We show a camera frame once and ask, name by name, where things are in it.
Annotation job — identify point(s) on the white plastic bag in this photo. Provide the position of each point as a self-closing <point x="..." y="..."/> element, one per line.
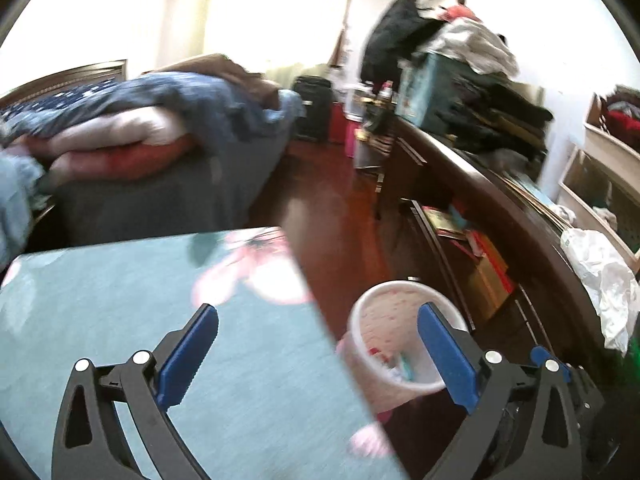
<point x="600" y="270"/>

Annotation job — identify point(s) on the brown blanket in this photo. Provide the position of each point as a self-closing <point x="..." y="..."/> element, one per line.
<point x="220" y="67"/>

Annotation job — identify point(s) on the bed with grey sheet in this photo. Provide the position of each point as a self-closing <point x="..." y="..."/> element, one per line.
<point x="150" y="200"/>

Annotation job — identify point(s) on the teal floral tablecloth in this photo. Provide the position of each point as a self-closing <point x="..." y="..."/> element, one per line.
<point x="125" y="300"/>

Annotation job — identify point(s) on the stack of books in shelf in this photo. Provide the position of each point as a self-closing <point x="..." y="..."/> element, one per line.
<point x="487" y="255"/>

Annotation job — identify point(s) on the red suitcase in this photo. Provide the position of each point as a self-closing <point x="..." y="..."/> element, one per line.
<point x="337" y="122"/>

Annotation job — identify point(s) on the light blue cloth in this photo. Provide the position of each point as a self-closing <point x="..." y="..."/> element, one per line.
<point x="15" y="200"/>

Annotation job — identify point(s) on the black suitcase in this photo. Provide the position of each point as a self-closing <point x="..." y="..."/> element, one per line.
<point x="312" y="107"/>

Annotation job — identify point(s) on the red clothes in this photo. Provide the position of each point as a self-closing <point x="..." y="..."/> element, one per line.
<point x="622" y="115"/>

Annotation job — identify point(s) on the white plastic wastebasket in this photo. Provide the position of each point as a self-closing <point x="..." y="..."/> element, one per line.
<point x="380" y="320"/>

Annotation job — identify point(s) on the yellow box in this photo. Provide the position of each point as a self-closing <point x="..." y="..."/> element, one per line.
<point x="490" y="285"/>

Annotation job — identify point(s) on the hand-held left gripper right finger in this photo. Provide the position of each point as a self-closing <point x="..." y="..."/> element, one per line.
<point x="450" y="355"/>

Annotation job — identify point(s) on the red yellow book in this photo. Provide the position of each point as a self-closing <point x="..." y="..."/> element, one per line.
<point x="442" y="220"/>

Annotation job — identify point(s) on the pale pink quilt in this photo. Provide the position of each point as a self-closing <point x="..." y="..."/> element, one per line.
<point x="130" y="130"/>

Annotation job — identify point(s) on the dark wooden dresser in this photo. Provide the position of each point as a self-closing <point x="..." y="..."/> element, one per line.
<point x="500" y="195"/>

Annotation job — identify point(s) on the pile of white clothes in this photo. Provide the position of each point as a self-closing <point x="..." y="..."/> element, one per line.
<point x="475" y="40"/>

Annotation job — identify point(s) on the black handbag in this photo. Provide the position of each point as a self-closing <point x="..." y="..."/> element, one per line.
<point x="377" y="120"/>

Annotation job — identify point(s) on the teal storage box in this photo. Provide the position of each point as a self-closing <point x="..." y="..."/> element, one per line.
<point x="425" y="90"/>

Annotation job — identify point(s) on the clear storage bin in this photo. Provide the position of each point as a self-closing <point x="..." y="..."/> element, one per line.
<point x="369" y="157"/>

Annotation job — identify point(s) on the stack of flat papers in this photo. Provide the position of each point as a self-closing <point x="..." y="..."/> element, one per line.
<point x="537" y="197"/>

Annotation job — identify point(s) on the red quilt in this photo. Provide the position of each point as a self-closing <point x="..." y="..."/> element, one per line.
<point x="125" y="160"/>

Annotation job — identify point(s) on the pink plastic box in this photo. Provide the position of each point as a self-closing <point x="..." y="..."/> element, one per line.
<point x="351" y="140"/>

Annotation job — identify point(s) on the white shelf bin with clothes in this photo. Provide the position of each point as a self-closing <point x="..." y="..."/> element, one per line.
<point x="610" y="150"/>

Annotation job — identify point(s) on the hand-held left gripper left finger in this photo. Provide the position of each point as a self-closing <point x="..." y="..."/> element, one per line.
<point x="187" y="355"/>

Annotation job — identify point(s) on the dark wooden headboard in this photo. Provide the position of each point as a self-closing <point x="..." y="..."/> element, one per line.
<point x="75" y="72"/>

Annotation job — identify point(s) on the stack of dark folded clothes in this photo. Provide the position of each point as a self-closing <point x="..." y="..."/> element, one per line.
<point x="500" y="115"/>

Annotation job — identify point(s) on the blue floral blanket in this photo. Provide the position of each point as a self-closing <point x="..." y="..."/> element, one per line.
<point x="165" y="95"/>

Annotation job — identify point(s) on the clear container with white lid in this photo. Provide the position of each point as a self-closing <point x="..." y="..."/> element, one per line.
<point x="356" y="105"/>

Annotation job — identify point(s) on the small white cloth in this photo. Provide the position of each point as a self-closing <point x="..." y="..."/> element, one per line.
<point x="566" y="215"/>

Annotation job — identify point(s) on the white curtains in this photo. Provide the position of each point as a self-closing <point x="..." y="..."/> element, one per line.
<point x="190" y="10"/>

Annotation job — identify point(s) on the hanging black jackets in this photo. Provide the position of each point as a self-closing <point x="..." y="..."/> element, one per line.
<point x="395" y="35"/>

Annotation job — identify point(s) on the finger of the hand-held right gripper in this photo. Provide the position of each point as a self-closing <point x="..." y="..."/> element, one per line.
<point x="540" y="355"/>

